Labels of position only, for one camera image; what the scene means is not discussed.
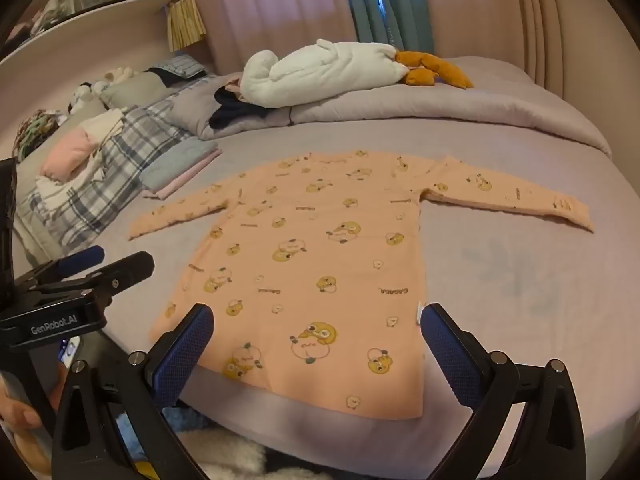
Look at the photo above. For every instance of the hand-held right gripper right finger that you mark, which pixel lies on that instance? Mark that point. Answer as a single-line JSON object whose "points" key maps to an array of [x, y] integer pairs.
{"points": [[450, 355]]}

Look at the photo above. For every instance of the bed with lavender sheet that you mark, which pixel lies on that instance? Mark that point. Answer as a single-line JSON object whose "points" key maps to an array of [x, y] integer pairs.
{"points": [[500, 285]]}

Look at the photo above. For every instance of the peach ruffled cloth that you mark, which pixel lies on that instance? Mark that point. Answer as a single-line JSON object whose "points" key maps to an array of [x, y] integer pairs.
{"points": [[234, 87]]}

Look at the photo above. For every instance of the folded pink garment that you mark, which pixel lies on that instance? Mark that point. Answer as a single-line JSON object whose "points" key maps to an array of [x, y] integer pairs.
{"points": [[170, 191]]}

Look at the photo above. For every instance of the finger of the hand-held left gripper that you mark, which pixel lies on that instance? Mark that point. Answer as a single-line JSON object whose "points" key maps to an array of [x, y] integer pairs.
{"points": [[125, 270], [80, 259]]}

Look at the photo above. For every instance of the white fleece jacket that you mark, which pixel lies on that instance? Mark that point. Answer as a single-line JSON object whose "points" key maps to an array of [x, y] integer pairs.
{"points": [[325, 70]]}

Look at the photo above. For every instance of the grey quilt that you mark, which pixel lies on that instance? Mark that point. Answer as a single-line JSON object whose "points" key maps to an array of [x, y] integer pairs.
{"points": [[450, 105]]}

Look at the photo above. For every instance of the teal curtain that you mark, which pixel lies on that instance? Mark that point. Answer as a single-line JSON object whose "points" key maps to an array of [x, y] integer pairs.
{"points": [[385, 0]]}

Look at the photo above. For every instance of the pink pillow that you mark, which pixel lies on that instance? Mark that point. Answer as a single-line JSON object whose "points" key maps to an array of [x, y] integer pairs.
{"points": [[70, 155]]}

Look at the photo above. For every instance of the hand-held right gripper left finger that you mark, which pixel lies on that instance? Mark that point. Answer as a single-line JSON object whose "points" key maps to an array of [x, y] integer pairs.
{"points": [[182, 355]]}

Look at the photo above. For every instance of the pink curtain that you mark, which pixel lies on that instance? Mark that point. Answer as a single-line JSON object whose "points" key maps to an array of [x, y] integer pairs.
{"points": [[280, 5], [470, 5]]}

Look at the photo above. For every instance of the green knitted item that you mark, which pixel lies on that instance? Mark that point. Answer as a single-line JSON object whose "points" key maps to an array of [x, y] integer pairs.
{"points": [[35, 130]]}

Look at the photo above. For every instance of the blue striped pillow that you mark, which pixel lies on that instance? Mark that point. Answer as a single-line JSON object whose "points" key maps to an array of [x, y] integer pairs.
{"points": [[180, 66]]}

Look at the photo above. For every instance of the person's left hand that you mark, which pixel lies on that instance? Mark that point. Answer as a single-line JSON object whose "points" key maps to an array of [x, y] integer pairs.
{"points": [[17, 412]]}

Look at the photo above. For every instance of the plaid blanket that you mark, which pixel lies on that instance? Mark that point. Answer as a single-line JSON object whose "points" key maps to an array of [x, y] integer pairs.
{"points": [[135, 135]]}

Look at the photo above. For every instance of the blue fuzzy cloth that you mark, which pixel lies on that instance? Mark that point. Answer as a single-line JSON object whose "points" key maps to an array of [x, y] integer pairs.
{"points": [[127, 435]]}

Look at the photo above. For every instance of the cream plush toy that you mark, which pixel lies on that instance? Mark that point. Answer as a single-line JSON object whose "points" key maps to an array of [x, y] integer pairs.
{"points": [[117, 75]]}

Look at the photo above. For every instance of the dark navy cloth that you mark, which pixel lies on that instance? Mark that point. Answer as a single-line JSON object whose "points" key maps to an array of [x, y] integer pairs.
{"points": [[235, 107]]}

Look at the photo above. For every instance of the black and white plush toy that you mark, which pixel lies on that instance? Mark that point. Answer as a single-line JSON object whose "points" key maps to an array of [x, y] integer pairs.
{"points": [[82, 95]]}

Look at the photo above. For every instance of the grey pillow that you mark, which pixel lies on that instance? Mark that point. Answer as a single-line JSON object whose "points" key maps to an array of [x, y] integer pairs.
{"points": [[135, 87]]}

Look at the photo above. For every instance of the orange printed shirt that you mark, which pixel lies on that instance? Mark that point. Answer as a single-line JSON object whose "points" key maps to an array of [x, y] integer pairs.
{"points": [[320, 270]]}

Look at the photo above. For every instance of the straw fringe decoration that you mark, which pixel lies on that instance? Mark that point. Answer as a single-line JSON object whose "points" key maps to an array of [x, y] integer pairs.
{"points": [[185, 20]]}

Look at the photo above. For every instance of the folded grey garment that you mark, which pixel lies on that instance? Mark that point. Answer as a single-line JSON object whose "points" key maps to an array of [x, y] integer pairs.
{"points": [[175, 165]]}

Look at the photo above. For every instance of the white cloth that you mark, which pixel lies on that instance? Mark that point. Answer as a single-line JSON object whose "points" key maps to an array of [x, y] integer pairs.
{"points": [[107, 127]]}

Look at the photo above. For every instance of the beige curved headboard shelf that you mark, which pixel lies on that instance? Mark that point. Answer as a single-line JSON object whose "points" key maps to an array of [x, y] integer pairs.
{"points": [[90, 35]]}

